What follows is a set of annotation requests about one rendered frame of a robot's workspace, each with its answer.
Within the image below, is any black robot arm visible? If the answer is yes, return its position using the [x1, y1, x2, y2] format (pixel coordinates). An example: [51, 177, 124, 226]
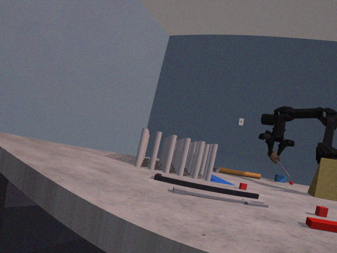
[261, 106, 337, 164]

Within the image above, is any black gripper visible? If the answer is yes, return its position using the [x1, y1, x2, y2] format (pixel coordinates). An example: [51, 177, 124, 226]
[259, 125, 295, 156]

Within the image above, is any blue tape strip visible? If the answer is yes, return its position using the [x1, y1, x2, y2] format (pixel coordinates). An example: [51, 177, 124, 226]
[210, 175, 234, 185]

